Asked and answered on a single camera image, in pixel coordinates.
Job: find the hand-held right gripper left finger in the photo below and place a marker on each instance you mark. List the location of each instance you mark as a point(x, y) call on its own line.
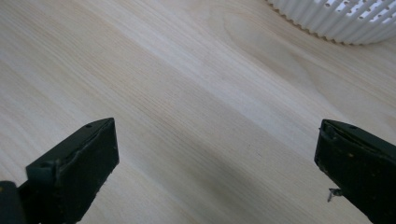
point(74, 168)

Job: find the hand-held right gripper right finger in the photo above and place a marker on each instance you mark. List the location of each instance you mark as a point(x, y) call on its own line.
point(361, 165)

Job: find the white ribbed plastic basket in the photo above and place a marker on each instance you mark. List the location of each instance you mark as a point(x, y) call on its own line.
point(339, 20)

